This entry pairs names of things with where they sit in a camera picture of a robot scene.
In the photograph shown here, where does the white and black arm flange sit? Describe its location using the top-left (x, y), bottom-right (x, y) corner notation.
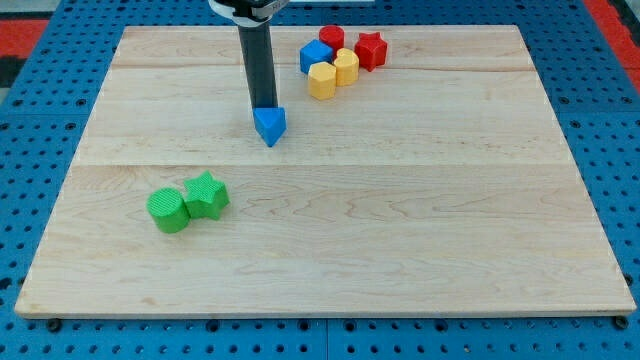
top-left (208, 0), bottom-right (289, 27)

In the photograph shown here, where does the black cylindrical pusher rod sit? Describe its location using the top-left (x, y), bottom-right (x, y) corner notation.
top-left (238, 22), bottom-right (278, 108)

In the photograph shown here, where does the blue triangle block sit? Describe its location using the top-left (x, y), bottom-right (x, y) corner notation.
top-left (253, 107), bottom-right (287, 147)

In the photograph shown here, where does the blue cube block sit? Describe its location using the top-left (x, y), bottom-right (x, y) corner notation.
top-left (299, 39), bottom-right (333, 74)

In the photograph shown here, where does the yellow hexagon block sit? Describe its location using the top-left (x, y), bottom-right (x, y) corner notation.
top-left (308, 62), bottom-right (336, 100)

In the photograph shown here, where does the red cylinder block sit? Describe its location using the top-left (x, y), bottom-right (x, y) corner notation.
top-left (319, 25), bottom-right (345, 53)

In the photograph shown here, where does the yellow heart block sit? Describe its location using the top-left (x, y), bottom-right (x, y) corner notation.
top-left (333, 48), bottom-right (359, 86)

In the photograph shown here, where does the red star block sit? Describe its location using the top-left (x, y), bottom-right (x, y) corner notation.
top-left (354, 32), bottom-right (388, 72)

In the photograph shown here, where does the green star block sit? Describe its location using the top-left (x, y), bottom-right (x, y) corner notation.
top-left (184, 171), bottom-right (230, 220)

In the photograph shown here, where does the green cylinder block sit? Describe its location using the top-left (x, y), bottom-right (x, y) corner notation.
top-left (146, 188), bottom-right (191, 234)

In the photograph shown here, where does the wooden board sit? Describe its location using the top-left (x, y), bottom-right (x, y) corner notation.
top-left (15, 25), bottom-right (636, 319)

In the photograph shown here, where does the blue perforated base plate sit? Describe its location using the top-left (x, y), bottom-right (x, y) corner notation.
top-left (1, 1), bottom-right (639, 359)

